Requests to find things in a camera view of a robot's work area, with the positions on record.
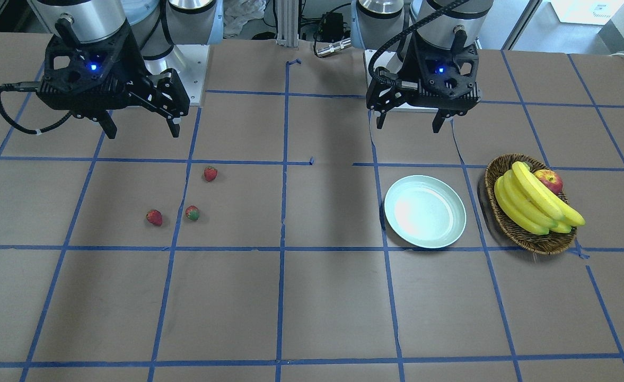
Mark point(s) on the strawberry with green top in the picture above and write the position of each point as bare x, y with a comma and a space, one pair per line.
192, 213

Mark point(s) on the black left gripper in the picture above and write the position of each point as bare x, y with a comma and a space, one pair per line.
383, 97

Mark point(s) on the wicker basket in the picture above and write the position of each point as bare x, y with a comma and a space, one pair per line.
502, 228

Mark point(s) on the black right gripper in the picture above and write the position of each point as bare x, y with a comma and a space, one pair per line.
135, 68

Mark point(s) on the red apple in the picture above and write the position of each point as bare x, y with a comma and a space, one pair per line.
550, 179

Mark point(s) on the red strawberry front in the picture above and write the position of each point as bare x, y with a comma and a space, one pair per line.
154, 217

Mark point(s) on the aluminium frame post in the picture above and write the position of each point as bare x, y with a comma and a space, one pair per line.
287, 23

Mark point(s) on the yellow banana bunch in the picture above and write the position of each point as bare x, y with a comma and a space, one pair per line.
531, 204

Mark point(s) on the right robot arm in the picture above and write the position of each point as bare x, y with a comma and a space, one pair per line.
158, 26

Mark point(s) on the light green plate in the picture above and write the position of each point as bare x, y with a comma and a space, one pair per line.
425, 211

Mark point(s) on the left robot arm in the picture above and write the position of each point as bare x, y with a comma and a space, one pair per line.
391, 25

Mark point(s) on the red strawberry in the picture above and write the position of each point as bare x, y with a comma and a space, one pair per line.
210, 173
154, 217

